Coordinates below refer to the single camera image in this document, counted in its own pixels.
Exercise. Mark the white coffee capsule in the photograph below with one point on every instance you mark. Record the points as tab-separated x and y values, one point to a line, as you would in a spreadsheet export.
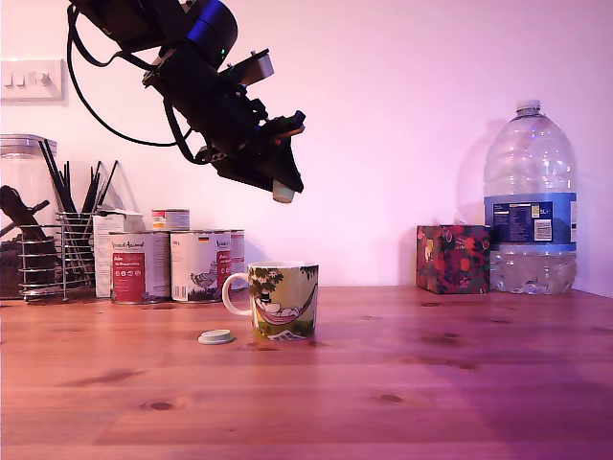
216	337
283	193

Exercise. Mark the small orange label can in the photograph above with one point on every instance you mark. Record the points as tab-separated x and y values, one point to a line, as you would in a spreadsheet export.
171	219

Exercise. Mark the chicken print pet food can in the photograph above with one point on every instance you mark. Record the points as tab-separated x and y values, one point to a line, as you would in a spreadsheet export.
198	268

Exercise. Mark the black chopstick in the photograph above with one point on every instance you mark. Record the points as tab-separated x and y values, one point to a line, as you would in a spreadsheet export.
93	189
67	187
108	184
56	177

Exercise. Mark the illustrated hammock print mug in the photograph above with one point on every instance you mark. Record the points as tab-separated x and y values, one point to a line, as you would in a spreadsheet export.
282	302

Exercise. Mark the red label pet food can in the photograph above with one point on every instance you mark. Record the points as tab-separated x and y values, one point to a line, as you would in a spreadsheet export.
139	268

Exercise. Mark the white cardboard box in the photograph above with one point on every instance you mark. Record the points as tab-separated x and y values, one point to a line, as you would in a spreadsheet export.
103	254

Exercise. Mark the floral print box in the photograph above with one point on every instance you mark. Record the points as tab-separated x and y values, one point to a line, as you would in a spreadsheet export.
452	259

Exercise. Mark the clear glass jar with lid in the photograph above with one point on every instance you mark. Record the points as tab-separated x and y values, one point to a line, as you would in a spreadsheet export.
21	163

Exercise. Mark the dark wooden kitchen tool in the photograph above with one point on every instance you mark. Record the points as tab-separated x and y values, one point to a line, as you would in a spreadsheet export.
21	211

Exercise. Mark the large clear water bottle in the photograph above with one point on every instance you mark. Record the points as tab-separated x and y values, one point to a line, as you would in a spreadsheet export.
529	191

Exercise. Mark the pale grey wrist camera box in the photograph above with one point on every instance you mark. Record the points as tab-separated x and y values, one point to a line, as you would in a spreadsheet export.
261	66

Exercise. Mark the white wall switch plate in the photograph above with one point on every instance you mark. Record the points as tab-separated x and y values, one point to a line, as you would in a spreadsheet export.
31	81

